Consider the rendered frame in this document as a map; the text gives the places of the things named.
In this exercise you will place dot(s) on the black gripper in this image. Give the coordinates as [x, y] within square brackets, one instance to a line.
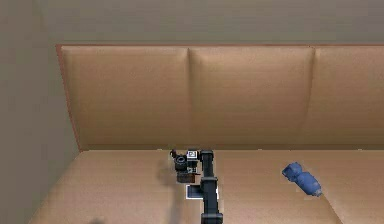
[182, 165]

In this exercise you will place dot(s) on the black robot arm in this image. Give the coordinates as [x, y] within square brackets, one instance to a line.
[208, 186]

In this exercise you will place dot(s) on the white-edged dark cellphone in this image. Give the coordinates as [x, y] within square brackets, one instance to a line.
[194, 192]

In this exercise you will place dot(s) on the brown leather sofa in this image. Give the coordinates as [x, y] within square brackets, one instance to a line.
[213, 110]

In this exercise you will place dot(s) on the blue bottle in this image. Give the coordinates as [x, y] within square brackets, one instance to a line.
[303, 178]

